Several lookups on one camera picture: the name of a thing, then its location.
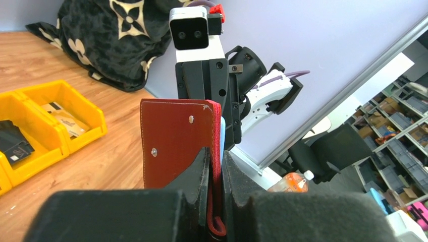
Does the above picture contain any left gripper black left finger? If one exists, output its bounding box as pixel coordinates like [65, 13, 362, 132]
[24, 148, 210, 241]

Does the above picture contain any metal storage shelf rack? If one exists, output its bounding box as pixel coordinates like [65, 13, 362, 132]
[346, 75, 427, 204]

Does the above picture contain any black VIP credit card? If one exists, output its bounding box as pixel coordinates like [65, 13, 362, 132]
[1, 120, 35, 165]

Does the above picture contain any orange drink bottle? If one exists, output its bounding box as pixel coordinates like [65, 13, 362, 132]
[267, 170, 314, 193]

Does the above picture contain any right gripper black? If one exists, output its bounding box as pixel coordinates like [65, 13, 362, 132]
[175, 58, 243, 151]

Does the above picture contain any middle yellow bin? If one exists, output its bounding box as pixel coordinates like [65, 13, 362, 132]
[1, 91, 70, 187]

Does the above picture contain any gold cards stack in bin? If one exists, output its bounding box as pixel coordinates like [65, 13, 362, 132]
[41, 102, 90, 139]

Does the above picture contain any blue box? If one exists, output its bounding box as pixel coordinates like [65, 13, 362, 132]
[367, 188, 390, 215]

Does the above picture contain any red card holder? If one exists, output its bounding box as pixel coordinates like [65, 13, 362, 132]
[140, 99, 227, 241]

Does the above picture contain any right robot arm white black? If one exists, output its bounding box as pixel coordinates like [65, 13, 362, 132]
[175, 46, 303, 150]

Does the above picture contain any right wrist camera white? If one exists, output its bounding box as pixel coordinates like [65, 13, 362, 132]
[169, 1, 226, 63]

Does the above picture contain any right yellow bin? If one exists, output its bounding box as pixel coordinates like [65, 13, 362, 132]
[16, 80, 108, 154]

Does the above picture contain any black office chair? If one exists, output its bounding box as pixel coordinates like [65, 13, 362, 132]
[288, 124, 372, 184]

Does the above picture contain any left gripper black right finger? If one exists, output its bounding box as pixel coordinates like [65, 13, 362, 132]
[222, 152, 395, 241]

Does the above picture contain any black patterned blanket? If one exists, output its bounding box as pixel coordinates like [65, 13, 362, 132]
[26, 0, 189, 92]

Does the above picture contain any yellow bin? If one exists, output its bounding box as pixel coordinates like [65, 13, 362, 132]
[1, 91, 70, 187]
[16, 80, 108, 154]

